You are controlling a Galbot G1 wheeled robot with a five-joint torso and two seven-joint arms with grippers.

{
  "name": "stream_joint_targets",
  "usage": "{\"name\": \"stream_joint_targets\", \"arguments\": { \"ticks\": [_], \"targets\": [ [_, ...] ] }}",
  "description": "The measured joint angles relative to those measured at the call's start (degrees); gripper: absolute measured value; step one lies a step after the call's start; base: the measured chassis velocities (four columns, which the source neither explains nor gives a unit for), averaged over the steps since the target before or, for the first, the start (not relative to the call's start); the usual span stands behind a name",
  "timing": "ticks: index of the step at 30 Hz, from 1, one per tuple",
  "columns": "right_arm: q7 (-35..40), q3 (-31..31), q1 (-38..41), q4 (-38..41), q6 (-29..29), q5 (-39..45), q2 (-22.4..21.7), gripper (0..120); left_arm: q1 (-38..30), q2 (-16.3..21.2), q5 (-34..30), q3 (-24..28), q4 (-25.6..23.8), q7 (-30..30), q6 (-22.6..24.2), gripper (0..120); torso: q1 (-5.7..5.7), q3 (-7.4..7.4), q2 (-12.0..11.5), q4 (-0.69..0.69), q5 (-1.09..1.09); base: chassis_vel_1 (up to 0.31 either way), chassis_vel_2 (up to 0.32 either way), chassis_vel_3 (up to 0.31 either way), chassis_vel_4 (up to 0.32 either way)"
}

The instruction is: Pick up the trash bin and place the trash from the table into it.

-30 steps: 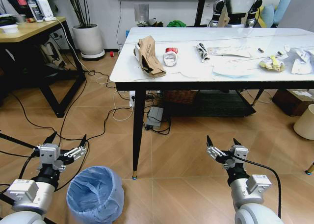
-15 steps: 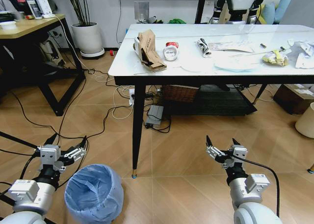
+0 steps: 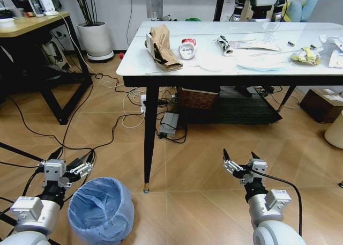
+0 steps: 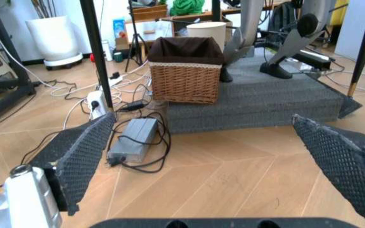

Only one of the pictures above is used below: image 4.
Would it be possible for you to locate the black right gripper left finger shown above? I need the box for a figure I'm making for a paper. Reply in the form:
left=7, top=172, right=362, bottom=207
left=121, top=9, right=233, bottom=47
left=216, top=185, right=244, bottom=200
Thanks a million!
left=0, top=112, right=117, bottom=228

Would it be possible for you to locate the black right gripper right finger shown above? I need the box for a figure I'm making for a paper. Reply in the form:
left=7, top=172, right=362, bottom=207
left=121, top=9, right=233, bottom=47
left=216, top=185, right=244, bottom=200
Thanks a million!
left=291, top=114, right=365, bottom=226

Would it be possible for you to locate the brown wicker basket bin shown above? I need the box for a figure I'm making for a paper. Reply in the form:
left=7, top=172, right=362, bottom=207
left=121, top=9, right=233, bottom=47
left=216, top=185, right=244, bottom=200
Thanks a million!
left=146, top=36, right=225, bottom=105

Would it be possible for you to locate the cream round waste bin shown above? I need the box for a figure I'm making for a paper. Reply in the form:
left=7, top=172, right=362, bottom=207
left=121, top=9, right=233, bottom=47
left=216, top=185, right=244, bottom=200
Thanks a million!
left=185, top=22, right=227, bottom=51

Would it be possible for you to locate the white power strip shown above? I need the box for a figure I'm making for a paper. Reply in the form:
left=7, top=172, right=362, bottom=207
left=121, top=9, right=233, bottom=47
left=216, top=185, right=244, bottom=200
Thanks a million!
left=86, top=90, right=108, bottom=120

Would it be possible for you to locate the grey power adapter brick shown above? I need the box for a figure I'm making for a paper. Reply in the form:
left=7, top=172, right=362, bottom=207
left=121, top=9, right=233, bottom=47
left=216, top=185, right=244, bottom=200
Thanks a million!
left=106, top=118, right=159, bottom=164

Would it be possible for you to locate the small black power adapter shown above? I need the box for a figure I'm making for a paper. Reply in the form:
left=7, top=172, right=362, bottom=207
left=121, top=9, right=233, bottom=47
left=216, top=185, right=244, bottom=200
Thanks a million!
left=118, top=100, right=148, bottom=112

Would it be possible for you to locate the grey foam platform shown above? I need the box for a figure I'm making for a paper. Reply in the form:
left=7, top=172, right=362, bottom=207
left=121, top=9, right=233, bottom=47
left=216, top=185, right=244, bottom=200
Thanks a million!
left=166, top=54, right=364, bottom=134

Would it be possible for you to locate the large white plant pot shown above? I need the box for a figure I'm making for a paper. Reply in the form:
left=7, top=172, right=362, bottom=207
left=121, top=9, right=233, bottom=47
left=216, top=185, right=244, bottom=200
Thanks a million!
left=25, top=15, right=85, bottom=70

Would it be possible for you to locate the blue and white carton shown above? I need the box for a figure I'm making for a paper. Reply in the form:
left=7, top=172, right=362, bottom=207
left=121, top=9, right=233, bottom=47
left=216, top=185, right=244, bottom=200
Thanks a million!
left=112, top=18, right=127, bottom=38

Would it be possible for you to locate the green cloth bundle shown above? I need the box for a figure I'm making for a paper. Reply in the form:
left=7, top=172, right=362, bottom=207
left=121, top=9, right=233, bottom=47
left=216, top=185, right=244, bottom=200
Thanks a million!
left=168, top=0, right=206, bottom=16

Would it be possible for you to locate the white cable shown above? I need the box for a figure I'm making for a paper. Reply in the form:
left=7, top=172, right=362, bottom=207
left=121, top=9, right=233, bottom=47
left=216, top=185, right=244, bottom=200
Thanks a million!
left=0, top=14, right=154, bottom=130

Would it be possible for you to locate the black power cable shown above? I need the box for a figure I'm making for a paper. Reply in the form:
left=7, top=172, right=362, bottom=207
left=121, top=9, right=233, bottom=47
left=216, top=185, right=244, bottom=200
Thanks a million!
left=19, top=111, right=173, bottom=173

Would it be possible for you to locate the black metal frame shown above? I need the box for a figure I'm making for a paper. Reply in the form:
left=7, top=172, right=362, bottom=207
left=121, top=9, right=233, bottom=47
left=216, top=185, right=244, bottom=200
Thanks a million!
left=0, top=0, right=38, bottom=126

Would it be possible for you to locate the black camera tripod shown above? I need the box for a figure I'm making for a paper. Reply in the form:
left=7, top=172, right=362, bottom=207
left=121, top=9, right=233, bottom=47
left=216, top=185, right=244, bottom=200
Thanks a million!
left=124, top=0, right=149, bottom=73

